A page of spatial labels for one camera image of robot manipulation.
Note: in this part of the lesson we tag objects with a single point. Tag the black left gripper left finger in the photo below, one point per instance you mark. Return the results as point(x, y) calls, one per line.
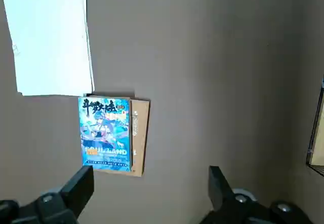
point(73, 191)

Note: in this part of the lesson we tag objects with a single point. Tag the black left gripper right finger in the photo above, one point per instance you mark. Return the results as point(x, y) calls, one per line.
point(220, 191)

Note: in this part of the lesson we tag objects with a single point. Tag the blue illustrated paperback book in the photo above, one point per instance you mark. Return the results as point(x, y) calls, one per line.
point(105, 133)

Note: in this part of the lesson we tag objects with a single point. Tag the brown paperback book green print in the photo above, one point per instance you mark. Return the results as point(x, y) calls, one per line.
point(140, 133)

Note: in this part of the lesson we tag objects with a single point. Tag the white clipboard with paper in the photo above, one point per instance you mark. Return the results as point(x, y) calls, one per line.
point(50, 39)

